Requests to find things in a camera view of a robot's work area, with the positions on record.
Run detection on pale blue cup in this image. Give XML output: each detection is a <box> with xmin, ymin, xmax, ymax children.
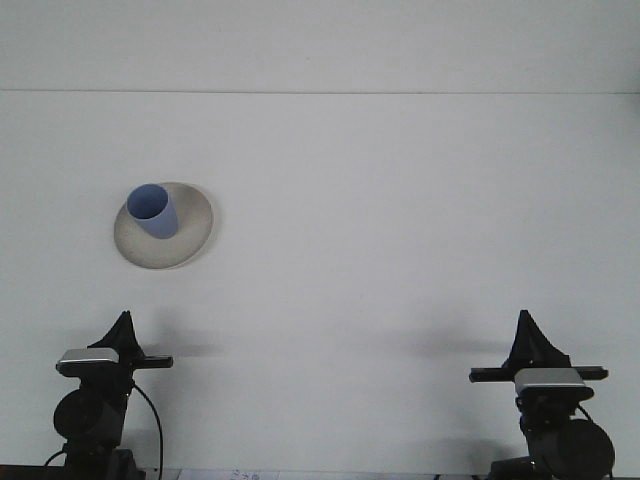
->
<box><xmin>125</xmin><ymin>183</ymin><xmax>180</xmax><ymax>241</ymax></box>

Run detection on pale round plate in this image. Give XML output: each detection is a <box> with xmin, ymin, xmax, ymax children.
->
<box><xmin>113</xmin><ymin>181</ymin><xmax>216</xmax><ymax>271</ymax></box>

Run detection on white printed paper sheet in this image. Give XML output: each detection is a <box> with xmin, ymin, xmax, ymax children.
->
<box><xmin>174</xmin><ymin>467</ymin><xmax>281</xmax><ymax>480</ymax></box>

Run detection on pale grey camera box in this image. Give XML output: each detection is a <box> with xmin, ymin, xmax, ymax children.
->
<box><xmin>513</xmin><ymin>368</ymin><xmax>588</xmax><ymax>397</ymax></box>
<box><xmin>55</xmin><ymin>348</ymin><xmax>122</xmax><ymax>377</ymax></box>

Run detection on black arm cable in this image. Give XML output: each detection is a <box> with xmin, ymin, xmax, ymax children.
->
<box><xmin>128</xmin><ymin>383</ymin><xmax>164</xmax><ymax>474</ymax></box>

